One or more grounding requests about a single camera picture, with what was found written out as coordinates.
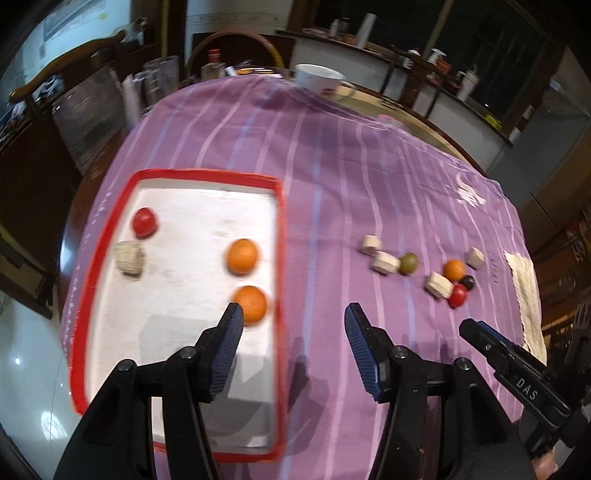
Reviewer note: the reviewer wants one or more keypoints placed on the black round fruit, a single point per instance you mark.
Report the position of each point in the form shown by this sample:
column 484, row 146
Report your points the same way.
column 468, row 282

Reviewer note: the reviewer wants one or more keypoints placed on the white mug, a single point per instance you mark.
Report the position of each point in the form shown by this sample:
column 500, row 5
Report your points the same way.
column 318, row 78

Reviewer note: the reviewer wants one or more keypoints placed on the clear glass pitcher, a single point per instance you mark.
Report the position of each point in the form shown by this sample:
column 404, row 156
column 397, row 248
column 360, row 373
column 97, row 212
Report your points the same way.
column 161, row 78

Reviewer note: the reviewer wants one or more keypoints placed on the red-rimmed white tray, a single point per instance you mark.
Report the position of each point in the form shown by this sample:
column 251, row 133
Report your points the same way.
column 184, row 277

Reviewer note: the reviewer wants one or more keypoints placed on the white paper roll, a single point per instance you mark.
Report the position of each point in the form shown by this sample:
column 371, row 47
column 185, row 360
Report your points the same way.
column 364, row 30

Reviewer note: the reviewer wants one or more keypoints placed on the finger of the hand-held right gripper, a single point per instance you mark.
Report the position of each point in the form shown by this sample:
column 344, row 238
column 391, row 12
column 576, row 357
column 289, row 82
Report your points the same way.
column 508, row 364

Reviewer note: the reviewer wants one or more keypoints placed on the pale wooden block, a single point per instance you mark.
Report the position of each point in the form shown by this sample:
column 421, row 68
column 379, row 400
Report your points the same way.
column 438, row 285
column 475, row 257
column 387, row 263
column 371, row 243
column 129, row 258

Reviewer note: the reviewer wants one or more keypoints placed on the purple striped cloth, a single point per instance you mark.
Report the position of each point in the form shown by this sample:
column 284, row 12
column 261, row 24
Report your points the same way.
column 346, row 184

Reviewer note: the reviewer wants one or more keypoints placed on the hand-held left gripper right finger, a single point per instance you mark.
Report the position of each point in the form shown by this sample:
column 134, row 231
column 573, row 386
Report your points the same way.
column 364, row 350

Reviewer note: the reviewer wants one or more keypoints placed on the dark jar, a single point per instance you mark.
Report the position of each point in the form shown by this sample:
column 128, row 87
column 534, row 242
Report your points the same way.
column 344, row 26

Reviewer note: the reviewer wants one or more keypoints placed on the green round fruit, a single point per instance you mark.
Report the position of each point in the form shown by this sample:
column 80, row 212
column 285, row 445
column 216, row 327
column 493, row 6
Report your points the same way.
column 408, row 264

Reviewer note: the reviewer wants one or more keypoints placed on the glass bottle red cap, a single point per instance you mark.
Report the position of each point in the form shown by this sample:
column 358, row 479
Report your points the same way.
column 213, row 67

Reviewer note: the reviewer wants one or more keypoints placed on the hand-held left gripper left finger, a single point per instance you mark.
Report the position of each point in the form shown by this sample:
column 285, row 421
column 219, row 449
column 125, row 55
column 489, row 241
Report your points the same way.
column 228, row 350

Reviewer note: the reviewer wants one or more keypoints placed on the orange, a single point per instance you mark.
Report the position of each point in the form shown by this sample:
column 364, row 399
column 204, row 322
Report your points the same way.
column 454, row 270
column 253, row 302
column 243, row 255

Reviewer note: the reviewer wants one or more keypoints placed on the white lace doily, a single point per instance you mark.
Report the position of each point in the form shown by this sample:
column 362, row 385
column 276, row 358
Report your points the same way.
column 524, row 281

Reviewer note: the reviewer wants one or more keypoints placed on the red tomato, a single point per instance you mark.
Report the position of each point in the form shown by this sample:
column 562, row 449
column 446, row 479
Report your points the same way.
column 458, row 296
column 144, row 222

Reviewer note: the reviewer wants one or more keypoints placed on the wall poster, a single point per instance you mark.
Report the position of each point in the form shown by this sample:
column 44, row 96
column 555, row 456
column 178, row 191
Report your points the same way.
column 74, row 23

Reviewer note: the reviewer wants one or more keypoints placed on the wooden chair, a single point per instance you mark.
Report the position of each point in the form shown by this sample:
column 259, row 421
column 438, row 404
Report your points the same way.
column 87, row 115

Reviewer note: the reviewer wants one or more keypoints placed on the white thermos cup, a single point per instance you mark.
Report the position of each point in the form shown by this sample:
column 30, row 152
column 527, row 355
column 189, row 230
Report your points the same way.
column 467, row 85

